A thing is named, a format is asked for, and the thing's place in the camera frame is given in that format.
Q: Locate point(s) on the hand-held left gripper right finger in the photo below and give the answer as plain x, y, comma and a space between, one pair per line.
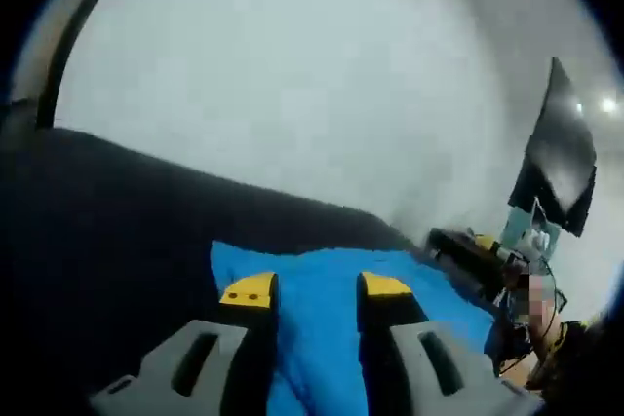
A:
478, 387

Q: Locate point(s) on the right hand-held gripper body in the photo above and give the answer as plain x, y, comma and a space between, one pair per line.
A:
517, 260

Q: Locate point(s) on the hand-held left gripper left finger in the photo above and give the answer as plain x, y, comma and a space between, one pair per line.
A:
156, 367

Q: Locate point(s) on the glass partition with black frame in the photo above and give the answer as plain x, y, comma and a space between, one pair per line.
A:
44, 60

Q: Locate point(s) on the blue cloth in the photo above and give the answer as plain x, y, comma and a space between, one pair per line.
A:
322, 289

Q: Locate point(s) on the teal box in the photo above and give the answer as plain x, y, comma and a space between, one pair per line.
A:
517, 221

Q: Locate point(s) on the black panel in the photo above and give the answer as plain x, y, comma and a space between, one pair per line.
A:
560, 167

